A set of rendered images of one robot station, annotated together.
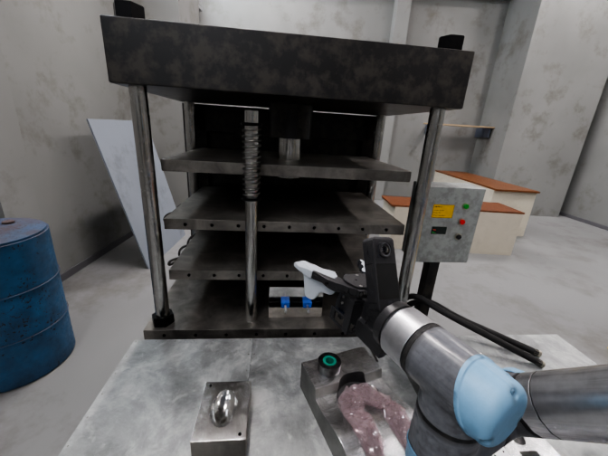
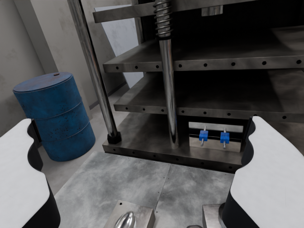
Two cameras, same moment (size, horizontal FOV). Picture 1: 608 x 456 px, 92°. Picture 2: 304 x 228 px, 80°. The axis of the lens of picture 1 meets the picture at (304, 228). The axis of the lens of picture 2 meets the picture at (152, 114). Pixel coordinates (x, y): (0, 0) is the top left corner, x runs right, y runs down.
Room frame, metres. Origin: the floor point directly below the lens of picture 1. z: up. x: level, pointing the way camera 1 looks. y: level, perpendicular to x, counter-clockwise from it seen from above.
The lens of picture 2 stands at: (0.44, -0.11, 1.51)
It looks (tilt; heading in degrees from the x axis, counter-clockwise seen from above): 30 degrees down; 31
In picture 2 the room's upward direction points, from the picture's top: 9 degrees counter-clockwise
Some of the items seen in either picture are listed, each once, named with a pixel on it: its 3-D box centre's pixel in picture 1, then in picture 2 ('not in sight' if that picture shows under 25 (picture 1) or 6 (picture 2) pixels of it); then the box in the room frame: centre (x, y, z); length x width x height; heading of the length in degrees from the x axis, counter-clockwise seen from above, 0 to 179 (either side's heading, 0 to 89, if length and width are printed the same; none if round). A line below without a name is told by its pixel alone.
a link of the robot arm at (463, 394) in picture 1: (459, 382); not in sight; (0.27, -0.19, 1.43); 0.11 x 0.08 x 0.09; 28
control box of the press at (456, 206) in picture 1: (421, 308); not in sight; (1.50, -0.72, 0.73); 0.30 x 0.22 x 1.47; 96
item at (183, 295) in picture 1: (283, 289); (209, 121); (1.59, 0.10, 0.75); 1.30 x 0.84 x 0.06; 96
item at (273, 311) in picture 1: (293, 278); (216, 113); (1.52, 0.04, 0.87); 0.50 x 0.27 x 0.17; 6
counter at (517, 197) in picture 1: (473, 198); not in sight; (6.50, -3.73, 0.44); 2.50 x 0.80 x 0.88; 2
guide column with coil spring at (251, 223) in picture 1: (251, 261); (170, 98); (1.23, 0.23, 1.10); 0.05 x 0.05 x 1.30
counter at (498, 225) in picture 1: (444, 224); not in sight; (4.60, -2.28, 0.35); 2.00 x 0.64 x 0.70; 91
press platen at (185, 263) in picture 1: (284, 246); (211, 85); (1.64, 0.11, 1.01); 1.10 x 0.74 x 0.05; 96
